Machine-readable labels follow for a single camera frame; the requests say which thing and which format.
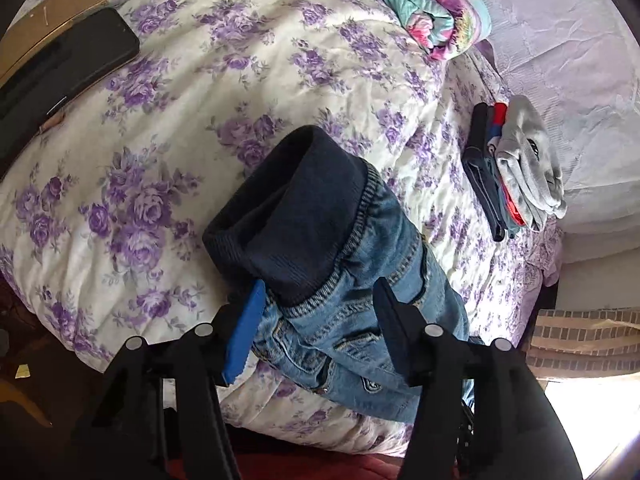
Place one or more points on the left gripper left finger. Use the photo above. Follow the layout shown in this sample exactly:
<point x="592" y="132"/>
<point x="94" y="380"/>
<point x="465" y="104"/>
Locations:
<point x="243" y="322"/>

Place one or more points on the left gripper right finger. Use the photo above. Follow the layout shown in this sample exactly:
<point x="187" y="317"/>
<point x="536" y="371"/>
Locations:
<point x="403" y="329"/>

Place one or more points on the blue denim jeans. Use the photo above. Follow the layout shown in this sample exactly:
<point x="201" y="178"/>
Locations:
<point x="318" y="227"/>

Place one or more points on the dark teal folded garment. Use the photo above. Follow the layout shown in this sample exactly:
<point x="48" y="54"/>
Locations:
<point x="499" y="209"/>

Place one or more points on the brown patterned cardboard box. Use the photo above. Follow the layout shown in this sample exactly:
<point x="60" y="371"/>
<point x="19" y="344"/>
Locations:
<point x="584" y="344"/>

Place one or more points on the purple floral bedspread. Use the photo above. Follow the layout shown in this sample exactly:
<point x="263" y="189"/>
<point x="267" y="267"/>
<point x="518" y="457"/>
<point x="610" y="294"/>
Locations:
<point x="102" y="217"/>

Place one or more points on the navy folded pants white stripe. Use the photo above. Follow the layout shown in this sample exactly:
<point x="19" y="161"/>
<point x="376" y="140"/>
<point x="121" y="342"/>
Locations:
<point x="476" y="167"/>

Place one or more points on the grey folded sweatshirt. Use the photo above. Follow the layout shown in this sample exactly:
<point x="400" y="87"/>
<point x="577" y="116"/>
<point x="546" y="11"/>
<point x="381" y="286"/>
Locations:
<point x="532" y="168"/>

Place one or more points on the red folded garment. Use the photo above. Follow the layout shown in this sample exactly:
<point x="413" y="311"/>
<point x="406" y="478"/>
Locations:
<point x="505" y="169"/>

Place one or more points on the floral turquoise pink folded blanket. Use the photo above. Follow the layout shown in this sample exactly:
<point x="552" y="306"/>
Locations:
<point x="444" y="29"/>

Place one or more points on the lilac lace headboard cover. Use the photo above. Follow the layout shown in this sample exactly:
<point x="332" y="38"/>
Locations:
<point x="578" y="62"/>

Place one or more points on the gold flat box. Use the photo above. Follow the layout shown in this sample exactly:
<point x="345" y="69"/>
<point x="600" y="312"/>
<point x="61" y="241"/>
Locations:
<point x="37" y="28"/>

